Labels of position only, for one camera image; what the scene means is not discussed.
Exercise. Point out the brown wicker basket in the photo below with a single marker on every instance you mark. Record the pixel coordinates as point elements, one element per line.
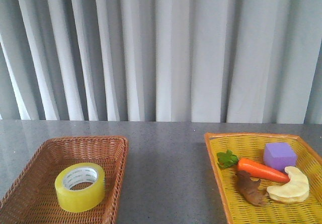
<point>32,196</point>

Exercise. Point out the yellow woven basket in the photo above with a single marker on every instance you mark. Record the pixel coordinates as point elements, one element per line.
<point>251,146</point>

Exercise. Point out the grey curtain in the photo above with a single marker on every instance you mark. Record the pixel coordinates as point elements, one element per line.
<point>220,61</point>

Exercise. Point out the pale yellow toy croissant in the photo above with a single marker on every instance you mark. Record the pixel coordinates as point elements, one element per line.
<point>295,191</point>

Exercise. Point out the yellow packing tape roll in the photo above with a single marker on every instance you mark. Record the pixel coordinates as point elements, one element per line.
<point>80,187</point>

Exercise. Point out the orange toy carrot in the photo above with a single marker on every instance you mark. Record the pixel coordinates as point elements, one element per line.
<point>228,159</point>

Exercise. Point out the purple foam cube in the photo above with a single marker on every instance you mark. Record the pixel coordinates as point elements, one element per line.
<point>279,155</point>

